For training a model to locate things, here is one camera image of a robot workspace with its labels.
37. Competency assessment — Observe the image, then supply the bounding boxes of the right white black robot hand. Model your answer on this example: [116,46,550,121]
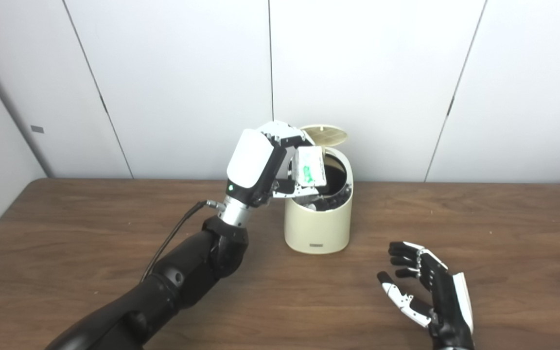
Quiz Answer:
[376,241,475,350]

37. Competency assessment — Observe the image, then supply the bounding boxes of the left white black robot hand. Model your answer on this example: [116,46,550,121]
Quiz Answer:
[225,121,327,209]

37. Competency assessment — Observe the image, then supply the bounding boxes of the green white milk carton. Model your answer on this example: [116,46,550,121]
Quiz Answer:
[293,146,328,188]

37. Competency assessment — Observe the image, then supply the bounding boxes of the round cream bin lid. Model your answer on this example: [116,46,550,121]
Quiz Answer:
[299,125,350,147]

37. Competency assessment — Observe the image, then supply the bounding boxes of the black bin liner bag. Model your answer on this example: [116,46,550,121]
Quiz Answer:
[287,163,351,212]

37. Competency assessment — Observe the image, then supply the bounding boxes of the cream-colored desktop bin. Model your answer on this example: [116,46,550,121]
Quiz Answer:
[284,145,354,254]

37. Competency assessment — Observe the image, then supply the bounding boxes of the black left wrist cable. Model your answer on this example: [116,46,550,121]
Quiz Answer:
[140,200,226,283]

